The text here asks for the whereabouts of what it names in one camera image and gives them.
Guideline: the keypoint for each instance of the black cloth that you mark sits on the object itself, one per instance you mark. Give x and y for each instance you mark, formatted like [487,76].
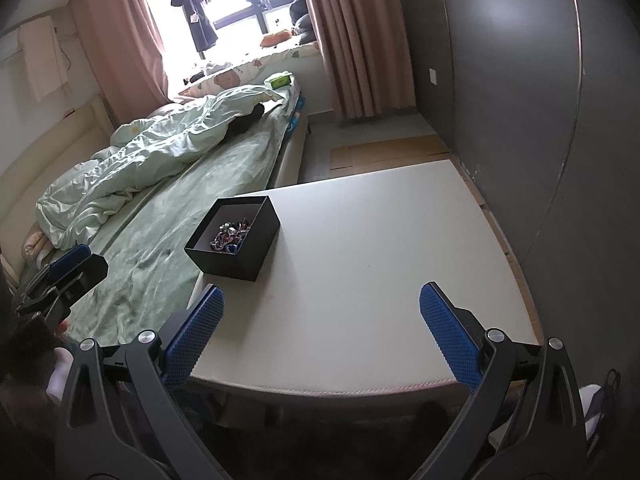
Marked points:
[245,121]

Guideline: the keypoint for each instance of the flat cardboard sheet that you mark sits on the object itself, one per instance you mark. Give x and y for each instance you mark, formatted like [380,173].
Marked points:
[385,152]

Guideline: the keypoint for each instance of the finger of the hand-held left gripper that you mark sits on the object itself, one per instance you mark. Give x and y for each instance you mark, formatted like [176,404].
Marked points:
[70,256]

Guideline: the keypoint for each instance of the dark blue cushion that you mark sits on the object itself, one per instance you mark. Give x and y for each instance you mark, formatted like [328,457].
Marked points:
[302,20]

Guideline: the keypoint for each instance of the black and white bag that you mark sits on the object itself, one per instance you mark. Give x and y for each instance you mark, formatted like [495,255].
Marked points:
[592,410]

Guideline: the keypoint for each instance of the bear print pillow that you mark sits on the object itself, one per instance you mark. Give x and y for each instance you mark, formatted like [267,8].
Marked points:
[220,82]

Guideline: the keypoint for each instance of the white wall socket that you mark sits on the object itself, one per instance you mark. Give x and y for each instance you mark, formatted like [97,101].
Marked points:
[434,77]

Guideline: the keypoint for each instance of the white cloth item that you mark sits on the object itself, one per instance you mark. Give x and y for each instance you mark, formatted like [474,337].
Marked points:
[61,375]

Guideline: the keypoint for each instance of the black jewelry box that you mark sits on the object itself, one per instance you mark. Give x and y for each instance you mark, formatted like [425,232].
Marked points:
[240,267]

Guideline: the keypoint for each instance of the printed sill cushion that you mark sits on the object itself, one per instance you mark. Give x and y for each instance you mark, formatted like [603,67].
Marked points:
[285,60]

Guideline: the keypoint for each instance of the dark grey wardrobe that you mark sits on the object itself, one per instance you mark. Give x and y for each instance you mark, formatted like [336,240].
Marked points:
[500,60]

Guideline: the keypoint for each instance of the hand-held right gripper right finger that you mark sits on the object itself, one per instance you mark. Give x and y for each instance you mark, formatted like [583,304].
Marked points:
[450,340]

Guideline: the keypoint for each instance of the person's left hand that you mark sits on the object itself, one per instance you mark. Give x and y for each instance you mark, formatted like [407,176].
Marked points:
[62,327]

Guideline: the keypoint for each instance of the pink pillow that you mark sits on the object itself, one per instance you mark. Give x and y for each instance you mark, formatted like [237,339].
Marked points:
[35,245]

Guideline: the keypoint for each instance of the pink curtain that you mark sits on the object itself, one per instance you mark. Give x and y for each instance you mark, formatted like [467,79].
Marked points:
[130,45]
[350,35]

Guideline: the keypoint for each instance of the green tissue box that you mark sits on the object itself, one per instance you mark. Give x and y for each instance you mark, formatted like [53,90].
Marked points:
[278,81]

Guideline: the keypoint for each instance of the window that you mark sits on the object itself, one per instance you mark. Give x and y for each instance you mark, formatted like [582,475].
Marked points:
[235,25]

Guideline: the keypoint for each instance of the orange plush toy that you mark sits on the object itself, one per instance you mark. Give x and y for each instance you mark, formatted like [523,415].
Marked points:
[276,37]

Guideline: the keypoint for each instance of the bed with green sheet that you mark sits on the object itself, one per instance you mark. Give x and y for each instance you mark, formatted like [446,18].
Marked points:
[225,170]

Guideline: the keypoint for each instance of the light green quilt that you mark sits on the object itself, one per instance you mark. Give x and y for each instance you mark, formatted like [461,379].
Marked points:
[150,160]

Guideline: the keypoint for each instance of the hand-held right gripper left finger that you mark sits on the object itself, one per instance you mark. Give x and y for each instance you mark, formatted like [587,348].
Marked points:
[195,340]

